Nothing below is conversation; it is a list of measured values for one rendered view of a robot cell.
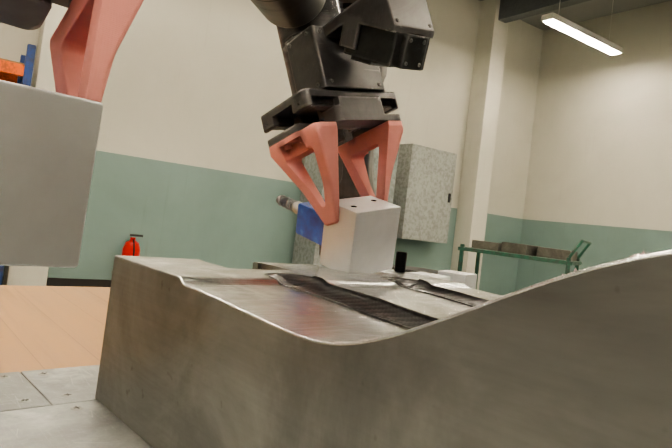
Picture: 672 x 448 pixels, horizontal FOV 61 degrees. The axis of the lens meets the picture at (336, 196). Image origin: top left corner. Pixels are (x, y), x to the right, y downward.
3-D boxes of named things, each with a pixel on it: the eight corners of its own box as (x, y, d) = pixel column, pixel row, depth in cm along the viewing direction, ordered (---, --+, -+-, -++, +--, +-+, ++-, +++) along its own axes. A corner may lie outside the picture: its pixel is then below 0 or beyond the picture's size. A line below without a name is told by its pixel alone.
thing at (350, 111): (426, 204, 47) (398, 98, 48) (363, 214, 42) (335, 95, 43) (371, 222, 52) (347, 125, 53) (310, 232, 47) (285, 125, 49)
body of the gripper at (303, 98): (403, 112, 48) (382, 32, 49) (309, 111, 42) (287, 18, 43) (353, 137, 53) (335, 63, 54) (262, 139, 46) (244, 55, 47)
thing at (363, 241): (254, 229, 53) (259, 173, 52) (297, 223, 56) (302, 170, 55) (348, 279, 44) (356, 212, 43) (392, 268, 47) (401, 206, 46)
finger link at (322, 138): (405, 208, 45) (377, 97, 46) (337, 218, 41) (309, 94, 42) (350, 226, 50) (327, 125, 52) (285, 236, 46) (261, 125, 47)
